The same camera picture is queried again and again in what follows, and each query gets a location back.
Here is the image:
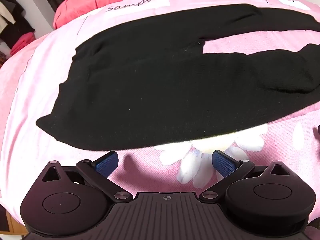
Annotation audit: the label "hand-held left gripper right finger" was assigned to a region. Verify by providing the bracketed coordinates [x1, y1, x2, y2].
[199, 150, 292, 202]

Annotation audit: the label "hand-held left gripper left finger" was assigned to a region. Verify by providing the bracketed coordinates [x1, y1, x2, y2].
[40, 151, 132, 203]

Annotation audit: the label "black pants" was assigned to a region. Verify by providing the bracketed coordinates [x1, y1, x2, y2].
[36, 4, 320, 152]

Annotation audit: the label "pink printed blanket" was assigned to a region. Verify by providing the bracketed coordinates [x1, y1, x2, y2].
[0, 0, 320, 220]

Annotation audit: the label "small folded red blanket stack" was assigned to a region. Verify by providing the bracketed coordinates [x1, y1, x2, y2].
[10, 32, 36, 56]

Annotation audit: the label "hanging clothes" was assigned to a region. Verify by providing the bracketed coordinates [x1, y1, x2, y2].
[0, 0, 35, 52]

